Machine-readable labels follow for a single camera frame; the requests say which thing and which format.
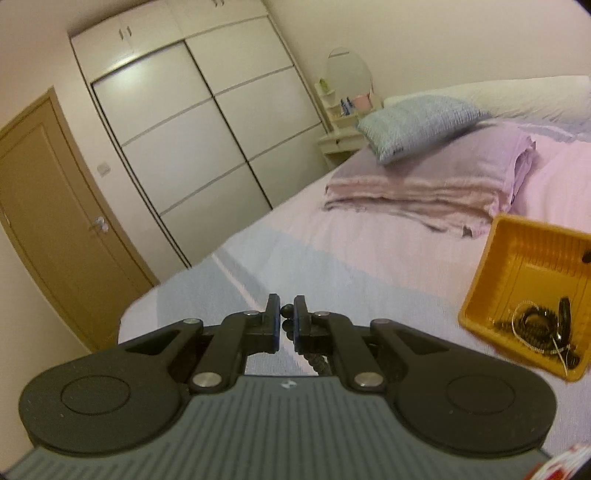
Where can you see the small white shelf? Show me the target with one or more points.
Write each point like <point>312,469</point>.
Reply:
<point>330,108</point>

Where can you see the oval mirror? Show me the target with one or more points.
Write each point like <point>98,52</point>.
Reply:
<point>348,71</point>

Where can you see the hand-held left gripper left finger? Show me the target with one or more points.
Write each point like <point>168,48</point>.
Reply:
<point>277,325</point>

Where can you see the orange plastic tray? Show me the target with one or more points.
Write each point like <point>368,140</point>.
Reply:
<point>521,258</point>

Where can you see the pink cup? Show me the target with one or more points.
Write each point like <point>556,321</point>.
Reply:
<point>361,103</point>

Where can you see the white dressing table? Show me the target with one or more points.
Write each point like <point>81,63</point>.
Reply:
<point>339,141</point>

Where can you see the bed with pink striped sheet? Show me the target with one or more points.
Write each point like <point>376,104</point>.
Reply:
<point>369,277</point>

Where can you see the folded pink blanket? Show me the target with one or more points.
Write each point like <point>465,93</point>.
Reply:
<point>438,180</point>

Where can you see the green bottle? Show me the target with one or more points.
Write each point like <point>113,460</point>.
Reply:
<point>323,85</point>

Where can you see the long white pillow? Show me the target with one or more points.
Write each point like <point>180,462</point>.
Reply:
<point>517,99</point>

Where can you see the white light switch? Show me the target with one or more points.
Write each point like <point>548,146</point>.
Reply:
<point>104,169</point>

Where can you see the red and white printed object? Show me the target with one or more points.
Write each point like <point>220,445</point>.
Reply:
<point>561,464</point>

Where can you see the blue-grey plaid pillow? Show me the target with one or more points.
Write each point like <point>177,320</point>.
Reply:
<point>415,122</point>

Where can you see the white sliding-door wardrobe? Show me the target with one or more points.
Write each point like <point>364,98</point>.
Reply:
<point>184,115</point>

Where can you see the black bangle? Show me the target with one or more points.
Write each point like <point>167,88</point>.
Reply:
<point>564,318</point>

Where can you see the brown wooden door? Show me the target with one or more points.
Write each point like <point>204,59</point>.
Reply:
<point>55,221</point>

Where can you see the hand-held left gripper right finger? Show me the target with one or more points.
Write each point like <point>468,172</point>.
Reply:
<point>296,325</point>

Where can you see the blue bottles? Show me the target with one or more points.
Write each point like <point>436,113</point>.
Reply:
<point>346,107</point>

